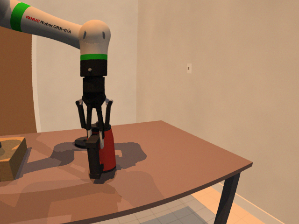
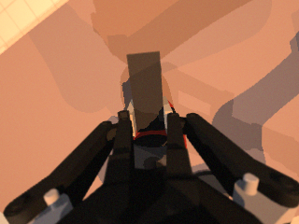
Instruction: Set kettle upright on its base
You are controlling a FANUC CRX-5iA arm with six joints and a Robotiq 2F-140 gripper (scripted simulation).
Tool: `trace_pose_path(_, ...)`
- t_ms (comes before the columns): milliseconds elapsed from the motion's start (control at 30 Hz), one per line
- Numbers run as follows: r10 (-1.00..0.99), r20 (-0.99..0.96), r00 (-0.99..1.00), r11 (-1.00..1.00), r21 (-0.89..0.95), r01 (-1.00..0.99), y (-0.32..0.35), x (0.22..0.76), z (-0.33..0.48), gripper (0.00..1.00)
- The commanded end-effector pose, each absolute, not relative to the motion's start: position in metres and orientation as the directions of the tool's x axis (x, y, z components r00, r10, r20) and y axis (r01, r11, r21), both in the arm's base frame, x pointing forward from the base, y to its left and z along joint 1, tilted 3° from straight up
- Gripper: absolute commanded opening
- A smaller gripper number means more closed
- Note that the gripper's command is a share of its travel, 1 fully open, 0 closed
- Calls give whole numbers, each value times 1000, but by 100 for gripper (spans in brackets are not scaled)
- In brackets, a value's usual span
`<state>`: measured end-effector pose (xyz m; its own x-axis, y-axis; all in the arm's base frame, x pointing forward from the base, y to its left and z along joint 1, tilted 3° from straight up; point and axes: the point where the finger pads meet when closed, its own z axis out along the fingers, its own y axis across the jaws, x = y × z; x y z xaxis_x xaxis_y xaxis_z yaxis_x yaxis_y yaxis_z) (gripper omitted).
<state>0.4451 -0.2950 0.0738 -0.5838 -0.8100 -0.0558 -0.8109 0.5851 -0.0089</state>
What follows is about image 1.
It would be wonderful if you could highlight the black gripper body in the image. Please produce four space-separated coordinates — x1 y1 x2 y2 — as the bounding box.
82 77 106 109

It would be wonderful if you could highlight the red kettle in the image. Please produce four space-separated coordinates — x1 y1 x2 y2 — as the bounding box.
85 121 116 179

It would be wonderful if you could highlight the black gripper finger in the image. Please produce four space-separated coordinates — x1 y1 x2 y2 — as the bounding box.
75 98 92 138
94 98 113 149

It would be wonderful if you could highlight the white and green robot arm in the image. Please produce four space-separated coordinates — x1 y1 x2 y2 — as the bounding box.
0 0 111 78

